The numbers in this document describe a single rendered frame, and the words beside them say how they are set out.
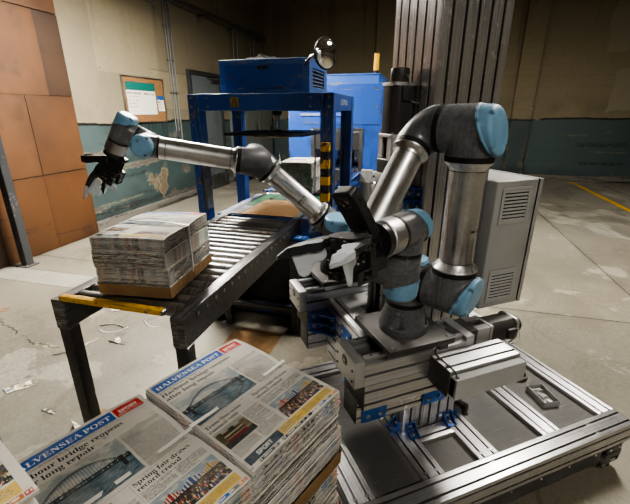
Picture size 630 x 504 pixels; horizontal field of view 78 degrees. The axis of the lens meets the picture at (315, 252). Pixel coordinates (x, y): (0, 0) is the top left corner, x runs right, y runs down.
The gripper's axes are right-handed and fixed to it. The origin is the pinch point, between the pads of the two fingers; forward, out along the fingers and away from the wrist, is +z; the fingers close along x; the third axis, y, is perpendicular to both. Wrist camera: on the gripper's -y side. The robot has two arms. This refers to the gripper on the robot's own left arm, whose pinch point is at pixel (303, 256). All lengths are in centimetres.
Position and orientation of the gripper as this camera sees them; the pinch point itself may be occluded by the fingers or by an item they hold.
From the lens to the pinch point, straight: 59.3
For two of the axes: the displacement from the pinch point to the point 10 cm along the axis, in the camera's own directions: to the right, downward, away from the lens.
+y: 1.0, 9.6, 2.5
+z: -6.8, 2.5, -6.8
